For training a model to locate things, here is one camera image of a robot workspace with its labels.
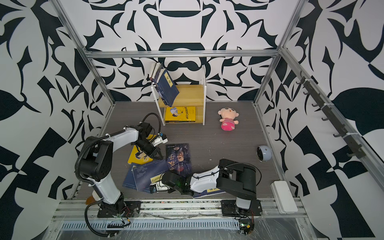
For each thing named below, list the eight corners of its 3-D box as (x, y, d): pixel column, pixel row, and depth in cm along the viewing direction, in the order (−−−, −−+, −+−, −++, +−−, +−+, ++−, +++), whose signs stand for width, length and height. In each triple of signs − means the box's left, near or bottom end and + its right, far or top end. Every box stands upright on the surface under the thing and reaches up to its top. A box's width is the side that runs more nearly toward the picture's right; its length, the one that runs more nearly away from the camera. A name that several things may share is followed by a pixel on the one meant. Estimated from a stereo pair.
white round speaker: (256, 164, 94) (263, 156, 84) (253, 154, 98) (259, 145, 88) (265, 164, 94) (274, 156, 84) (262, 154, 98) (270, 145, 88)
